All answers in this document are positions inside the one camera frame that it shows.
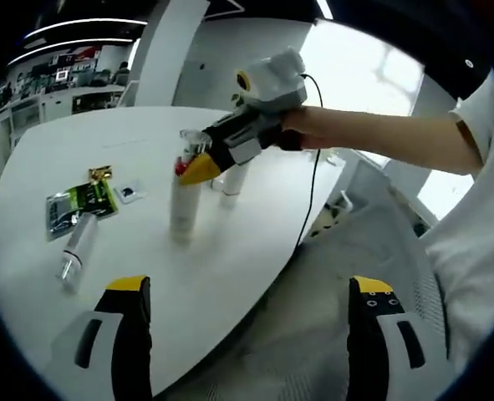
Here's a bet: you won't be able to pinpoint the green black skincare packet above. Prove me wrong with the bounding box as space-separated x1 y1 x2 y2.
45 183 119 242

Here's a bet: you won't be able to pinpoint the red collar skincare pump bottle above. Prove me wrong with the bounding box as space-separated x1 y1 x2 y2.
169 128 212 246

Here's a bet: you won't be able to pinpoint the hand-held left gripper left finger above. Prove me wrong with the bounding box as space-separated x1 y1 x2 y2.
50 274 154 401

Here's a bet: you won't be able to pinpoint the small white skincare bottle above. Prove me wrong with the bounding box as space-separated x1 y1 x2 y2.
55 211 100 296

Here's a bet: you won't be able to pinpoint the white mesh office chair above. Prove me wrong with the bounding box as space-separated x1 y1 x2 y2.
204 158 451 401

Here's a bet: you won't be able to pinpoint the person's arm white sleeve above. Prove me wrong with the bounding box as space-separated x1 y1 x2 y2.
421 69 494 377

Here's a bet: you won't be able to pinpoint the small black white sachet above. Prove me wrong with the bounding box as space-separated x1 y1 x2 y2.
114 178 148 205

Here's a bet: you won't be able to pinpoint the white office workstations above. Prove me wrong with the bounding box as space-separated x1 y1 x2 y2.
0 81 139 147

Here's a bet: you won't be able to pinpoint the person's right hand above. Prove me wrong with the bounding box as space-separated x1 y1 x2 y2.
280 105 330 151

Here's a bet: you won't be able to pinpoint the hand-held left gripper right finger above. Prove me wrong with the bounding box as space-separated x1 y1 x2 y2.
346 275 456 401

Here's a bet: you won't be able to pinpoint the large white skincare tube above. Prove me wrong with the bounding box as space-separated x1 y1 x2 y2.
217 164 251 209

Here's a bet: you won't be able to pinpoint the black cable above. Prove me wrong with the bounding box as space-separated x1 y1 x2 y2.
295 73 325 250

